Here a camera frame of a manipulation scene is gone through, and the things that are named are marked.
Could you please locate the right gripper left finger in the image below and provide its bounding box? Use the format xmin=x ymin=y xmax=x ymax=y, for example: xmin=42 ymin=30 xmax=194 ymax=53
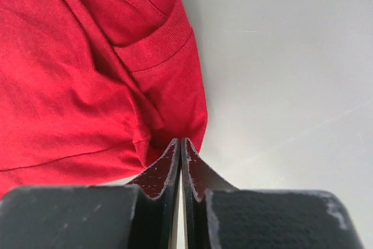
xmin=126 ymin=138 xmax=180 ymax=248

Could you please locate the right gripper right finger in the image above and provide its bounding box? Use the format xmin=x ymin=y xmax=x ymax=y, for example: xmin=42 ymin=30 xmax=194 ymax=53
xmin=181 ymin=138 xmax=239 ymax=248

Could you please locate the red t shirt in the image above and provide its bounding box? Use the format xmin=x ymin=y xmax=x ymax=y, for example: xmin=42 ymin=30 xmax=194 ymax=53
xmin=1 ymin=0 xmax=207 ymax=194

